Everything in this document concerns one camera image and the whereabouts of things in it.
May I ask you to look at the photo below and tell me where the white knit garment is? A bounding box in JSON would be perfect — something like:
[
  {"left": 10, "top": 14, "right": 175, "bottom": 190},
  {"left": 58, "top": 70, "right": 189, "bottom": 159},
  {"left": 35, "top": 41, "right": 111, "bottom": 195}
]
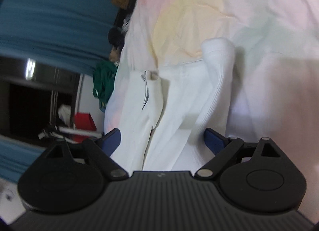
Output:
[{"left": 111, "top": 38, "right": 235, "bottom": 173}]

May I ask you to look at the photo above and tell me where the dark clothes pile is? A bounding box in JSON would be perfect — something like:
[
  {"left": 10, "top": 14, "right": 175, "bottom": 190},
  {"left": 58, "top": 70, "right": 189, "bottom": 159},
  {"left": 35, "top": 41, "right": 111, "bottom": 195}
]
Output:
[{"left": 108, "top": 9, "right": 132, "bottom": 52}]

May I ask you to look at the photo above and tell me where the blue curtain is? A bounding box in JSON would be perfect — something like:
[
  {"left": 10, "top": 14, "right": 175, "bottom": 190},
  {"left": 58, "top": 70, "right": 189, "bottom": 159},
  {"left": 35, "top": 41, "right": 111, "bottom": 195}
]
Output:
[
  {"left": 0, "top": 135, "right": 45, "bottom": 183},
  {"left": 1, "top": 0, "right": 118, "bottom": 75}
]

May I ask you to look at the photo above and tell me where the metal drying rack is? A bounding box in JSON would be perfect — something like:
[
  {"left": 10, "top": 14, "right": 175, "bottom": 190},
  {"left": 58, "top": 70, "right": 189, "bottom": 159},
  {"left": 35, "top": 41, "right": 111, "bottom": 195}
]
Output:
[{"left": 38, "top": 90, "right": 103, "bottom": 143}]

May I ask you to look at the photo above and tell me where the red cloth on rack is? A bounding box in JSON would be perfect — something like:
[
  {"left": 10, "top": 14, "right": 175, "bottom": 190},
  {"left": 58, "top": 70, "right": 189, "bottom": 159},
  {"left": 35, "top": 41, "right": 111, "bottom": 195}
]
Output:
[{"left": 74, "top": 113, "right": 97, "bottom": 132}]

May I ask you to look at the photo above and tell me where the green garment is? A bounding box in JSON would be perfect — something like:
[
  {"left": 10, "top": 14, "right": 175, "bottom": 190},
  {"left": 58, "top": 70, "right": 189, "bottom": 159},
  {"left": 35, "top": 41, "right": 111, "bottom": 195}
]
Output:
[{"left": 93, "top": 61, "right": 117, "bottom": 112}]

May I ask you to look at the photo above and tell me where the pastel rainbow bed sheet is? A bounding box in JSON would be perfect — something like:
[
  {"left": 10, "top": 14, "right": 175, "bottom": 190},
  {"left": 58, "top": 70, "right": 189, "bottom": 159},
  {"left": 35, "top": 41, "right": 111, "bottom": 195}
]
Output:
[{"left": 104, "top": 0, "right": 318, "bottom": 222}]

